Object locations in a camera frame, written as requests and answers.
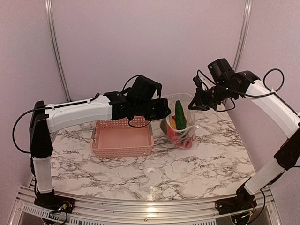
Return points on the front aluminium rail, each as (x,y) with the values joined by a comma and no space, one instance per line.
(100,211)

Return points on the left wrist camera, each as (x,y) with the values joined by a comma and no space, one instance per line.
(144,88)

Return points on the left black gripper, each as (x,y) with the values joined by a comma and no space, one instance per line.
(165,110)

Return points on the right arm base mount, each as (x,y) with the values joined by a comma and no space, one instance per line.
(235,204)

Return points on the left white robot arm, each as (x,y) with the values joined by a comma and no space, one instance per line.
(48,119)

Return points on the aluminium frame post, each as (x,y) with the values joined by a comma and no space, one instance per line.
(243,33)
(55,47)

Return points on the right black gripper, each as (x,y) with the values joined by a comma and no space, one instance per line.
(201,103)

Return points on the right aluminium frame post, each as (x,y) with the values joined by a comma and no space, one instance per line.
(243,33)

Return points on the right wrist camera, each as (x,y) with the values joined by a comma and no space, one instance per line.
(220,71)

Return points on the green cucumber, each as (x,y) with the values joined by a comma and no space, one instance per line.
(180,116)

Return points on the left aluminium frame post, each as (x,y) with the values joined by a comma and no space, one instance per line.
(55,47)

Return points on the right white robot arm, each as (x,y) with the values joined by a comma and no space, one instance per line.
(246,84)

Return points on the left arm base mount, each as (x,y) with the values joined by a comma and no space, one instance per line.
(54,202)

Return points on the red round fruit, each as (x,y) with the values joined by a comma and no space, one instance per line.
(174,135)

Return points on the clear dotted zip top bag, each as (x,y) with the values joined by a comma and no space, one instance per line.
(185,99)

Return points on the pink perforated plastic basket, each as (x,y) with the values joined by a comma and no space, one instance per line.
(122,138)

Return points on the green avocado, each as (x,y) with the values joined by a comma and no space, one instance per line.
(163,126)

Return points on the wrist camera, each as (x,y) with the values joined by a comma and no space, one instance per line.
(144,88)
(220,71)

